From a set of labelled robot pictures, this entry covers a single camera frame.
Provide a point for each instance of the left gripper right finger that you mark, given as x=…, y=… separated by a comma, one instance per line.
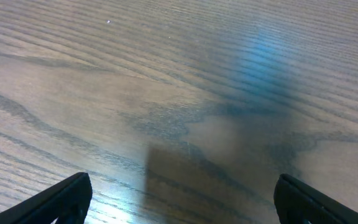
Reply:
x=299, y=203

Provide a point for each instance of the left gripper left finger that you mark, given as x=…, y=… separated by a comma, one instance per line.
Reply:
x=66, y=202

